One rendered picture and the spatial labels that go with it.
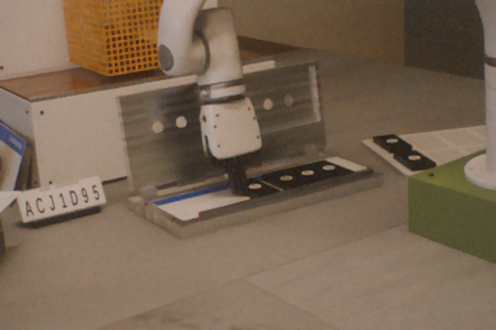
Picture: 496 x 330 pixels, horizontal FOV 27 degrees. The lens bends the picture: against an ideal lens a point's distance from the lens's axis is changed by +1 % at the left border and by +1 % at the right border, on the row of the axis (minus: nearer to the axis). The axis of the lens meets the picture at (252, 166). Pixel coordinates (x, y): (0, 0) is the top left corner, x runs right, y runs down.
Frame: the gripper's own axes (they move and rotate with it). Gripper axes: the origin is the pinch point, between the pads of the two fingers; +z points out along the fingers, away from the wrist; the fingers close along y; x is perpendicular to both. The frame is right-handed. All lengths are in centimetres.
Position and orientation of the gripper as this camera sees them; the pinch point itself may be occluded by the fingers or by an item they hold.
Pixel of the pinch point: (238, 182)
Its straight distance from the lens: 187.2
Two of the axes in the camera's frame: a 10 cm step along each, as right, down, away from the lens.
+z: 1.6, 9.8, 1.2
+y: 8.4, -2.0, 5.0
